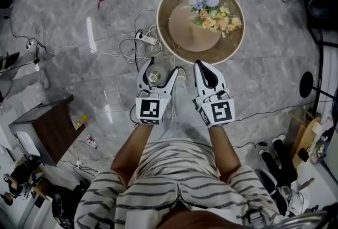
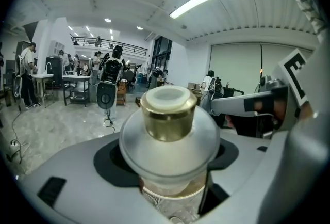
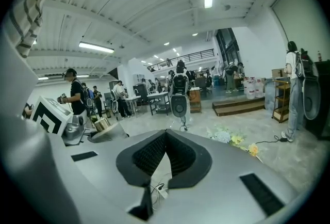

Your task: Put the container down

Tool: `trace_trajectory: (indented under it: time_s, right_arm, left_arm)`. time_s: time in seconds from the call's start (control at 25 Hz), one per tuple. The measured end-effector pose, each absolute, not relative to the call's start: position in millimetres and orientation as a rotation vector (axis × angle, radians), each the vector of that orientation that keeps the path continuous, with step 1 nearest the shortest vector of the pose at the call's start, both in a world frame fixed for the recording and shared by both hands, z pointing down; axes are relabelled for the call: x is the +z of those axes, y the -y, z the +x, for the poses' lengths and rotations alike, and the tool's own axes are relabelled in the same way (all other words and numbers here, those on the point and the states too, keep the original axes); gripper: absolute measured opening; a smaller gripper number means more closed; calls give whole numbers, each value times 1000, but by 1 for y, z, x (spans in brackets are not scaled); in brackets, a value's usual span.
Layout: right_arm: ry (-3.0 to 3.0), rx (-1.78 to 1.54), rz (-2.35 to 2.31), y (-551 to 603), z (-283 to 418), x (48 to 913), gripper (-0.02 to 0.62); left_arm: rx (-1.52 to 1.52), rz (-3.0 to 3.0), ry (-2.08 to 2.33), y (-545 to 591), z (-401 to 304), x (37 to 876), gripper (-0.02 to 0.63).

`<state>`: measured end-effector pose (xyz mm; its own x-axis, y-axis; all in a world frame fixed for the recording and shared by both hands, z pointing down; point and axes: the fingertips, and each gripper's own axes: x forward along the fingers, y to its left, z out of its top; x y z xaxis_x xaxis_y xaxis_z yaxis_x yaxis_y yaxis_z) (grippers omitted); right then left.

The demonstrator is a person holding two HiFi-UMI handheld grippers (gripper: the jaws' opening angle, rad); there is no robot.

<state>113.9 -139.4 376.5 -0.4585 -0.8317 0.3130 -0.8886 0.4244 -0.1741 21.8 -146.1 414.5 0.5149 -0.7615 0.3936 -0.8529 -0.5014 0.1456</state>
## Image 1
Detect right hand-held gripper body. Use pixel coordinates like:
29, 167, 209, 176
193, 89, 237, 128

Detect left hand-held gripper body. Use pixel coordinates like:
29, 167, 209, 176
135, 89, 173, 126

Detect person's left forearm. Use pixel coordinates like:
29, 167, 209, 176
110, 123, 155, 187

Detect person's right forearm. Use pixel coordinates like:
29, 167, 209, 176
208, 125, 241, 184

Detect person's light trousers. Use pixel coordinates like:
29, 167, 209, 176
167, 74, 212, 144

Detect person's striped shirt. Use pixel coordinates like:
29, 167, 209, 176
74, 138, 280, 229

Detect pastel flower bouquet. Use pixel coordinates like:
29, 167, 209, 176
190, 0, 243, 37

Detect small red white bottle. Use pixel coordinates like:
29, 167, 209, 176
86, 135, 99, 150

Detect small yellow object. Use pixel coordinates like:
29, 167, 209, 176
73, 115, 88, 129

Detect black standing fan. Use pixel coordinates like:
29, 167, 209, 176
299, 71, 338, 102

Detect leaning wooden board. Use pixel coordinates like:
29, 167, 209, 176
289, 116, 322, 168

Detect brown wooden cabinet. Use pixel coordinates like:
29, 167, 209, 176
8, 94, 87, 167

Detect white flat device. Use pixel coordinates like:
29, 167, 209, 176
15, 131, 41, 157

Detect black glass cabinet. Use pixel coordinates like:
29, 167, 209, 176
306, 0, 338, 120

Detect black bag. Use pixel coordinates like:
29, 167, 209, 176
51, 193, 72, 227

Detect white cable tangle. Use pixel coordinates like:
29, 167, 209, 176
118, 10, 175, 65

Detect black floor cable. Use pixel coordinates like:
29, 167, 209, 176
232, 100, 328, 122

